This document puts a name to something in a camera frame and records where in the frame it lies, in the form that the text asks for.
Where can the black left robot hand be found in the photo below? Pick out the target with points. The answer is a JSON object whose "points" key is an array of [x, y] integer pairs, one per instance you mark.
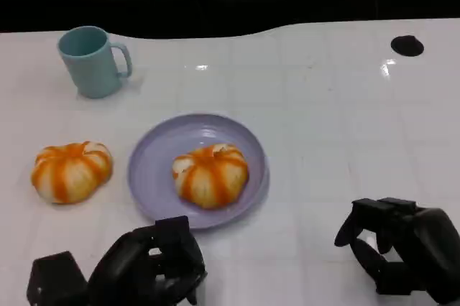
{"points": [[143, 270]]}

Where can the orange and white bread roll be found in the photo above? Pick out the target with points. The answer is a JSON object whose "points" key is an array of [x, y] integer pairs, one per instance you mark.
{"points": [[210, 176], [70, 173]]}

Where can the black table grommet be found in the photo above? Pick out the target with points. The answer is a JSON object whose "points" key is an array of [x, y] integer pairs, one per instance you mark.
{"points": [[407, 46]]}

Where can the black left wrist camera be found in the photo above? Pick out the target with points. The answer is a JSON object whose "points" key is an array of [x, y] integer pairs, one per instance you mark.
{"points": [[54, 281]]}

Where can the pale green mug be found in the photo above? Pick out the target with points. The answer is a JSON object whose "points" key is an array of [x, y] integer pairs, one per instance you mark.
{"points": [[91, 65]]}

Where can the lilac plate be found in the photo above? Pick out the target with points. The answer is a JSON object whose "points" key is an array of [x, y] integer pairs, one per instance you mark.
{"points": [[154, 176]]}

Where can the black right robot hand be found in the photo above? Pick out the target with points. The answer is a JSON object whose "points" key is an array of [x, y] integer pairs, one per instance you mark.
{"points": [[427, 248]]}

